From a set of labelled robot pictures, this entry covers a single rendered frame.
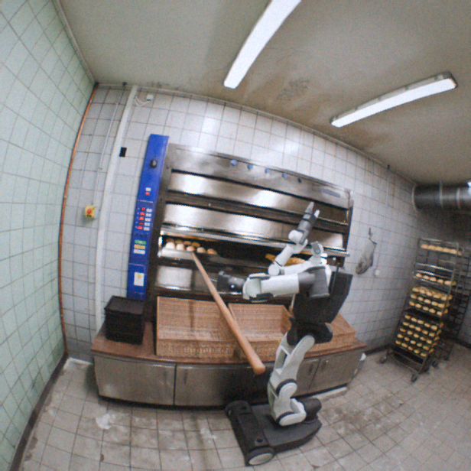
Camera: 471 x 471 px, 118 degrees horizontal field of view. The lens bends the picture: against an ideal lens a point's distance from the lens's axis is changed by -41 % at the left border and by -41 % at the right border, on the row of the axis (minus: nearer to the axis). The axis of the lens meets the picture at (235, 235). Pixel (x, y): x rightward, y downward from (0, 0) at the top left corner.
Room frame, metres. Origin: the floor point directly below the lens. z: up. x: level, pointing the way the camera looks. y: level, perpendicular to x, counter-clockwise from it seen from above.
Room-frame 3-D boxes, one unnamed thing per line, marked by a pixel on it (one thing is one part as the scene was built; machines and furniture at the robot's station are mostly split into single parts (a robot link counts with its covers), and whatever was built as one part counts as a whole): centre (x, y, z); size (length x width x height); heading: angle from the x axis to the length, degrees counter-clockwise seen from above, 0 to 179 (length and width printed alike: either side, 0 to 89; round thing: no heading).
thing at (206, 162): (2.10, -0.26, 1.99); 1.80 x 0.08 x 0.21; 107
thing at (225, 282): (1.37, 0.00, 1.19); 0.12 x 0.10 x 0.13; 71
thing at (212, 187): (2.08, -0.27, 1.80); 1.79 x 0.11 x 0.19; 107
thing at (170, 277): (2.08, -0.27, 1.02); 1.79 x 0.11 x 0.19; 107
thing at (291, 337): (1.24, -0.53, 1.00); 0.28 x 0.13 x 0.18; 106
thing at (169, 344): (1.65, 0.21, 0.72); 0.56 x 0.49 x 0.28; 108
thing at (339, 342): (2.00, -0.95, 0.72); 0.56 x 0.49 x 0.28; 106
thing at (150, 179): (2.67, 1.00, 1.07); 1.93 x 0.16 x 2.15; 17
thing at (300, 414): (1.25, -0.58, 0.28); 0.21 x 0.20 x 0.13; 106
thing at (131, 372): (1.77, -0.25, 0.29); 2.42 x 0.56 x 0.58; 107
